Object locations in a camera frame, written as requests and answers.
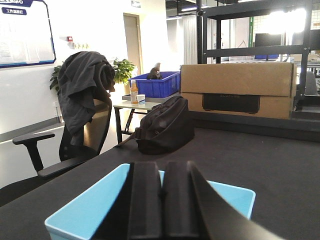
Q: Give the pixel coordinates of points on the dark grey jacket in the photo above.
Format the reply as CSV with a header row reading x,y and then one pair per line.
x,y
82,78

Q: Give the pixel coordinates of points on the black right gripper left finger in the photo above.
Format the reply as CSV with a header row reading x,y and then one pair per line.
x,y
136,213

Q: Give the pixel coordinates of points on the light blue plastic bin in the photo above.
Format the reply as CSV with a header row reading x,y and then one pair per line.
x,y
79,219

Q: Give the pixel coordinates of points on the blue crate on table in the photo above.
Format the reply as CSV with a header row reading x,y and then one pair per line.
x,y
158,88

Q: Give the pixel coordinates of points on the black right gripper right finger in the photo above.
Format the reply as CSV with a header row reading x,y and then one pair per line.
x,y
193,210

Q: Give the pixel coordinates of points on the folding side table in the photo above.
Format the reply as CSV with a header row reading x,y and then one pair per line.
x,y
142,109

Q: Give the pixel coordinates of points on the cardboard box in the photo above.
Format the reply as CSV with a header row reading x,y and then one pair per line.
x,y
255,89

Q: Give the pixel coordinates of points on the black metal shelving rack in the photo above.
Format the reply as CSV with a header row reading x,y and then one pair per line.
x,y
237,10

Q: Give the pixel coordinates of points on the green potted plant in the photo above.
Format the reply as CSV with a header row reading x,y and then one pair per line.
x,y
124,69

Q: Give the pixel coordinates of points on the dark object in crate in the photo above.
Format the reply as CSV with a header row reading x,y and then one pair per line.
x,y
154,73

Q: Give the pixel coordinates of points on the wall notice board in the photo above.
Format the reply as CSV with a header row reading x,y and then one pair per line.
x,y
25,34

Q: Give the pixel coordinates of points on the black office chair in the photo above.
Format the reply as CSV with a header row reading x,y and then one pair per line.
x,y
33,159

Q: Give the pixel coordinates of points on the grey tray on table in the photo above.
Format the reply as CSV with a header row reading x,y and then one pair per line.
x,y
152,99

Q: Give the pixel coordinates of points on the black shoulder bag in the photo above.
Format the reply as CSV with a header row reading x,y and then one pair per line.
x,y
165,129

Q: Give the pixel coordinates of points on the orange juice bottle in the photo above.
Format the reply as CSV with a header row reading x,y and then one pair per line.
x,y
133,92

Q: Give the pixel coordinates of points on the white paper cup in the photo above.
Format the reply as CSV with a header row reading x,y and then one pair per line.
x,y
141,99

